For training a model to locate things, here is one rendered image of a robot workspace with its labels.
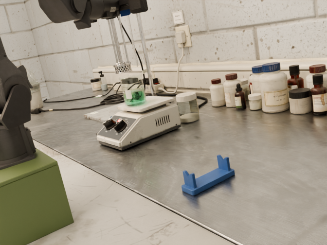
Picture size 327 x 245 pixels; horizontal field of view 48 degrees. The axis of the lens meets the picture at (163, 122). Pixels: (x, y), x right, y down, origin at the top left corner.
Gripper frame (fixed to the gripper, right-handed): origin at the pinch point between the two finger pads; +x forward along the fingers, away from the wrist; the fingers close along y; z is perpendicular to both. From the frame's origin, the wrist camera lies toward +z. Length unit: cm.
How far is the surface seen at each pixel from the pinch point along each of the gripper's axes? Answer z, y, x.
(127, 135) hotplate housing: -31.4, -0.8, -10.9
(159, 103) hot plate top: -26.1, -5.4, -0.1
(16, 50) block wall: -3, 198, 138
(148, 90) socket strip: -33, 32, 58
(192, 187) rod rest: -34, -27, -32
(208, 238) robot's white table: -35, -33, -43
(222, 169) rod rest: -34, -29, -24
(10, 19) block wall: 22, 197, 140
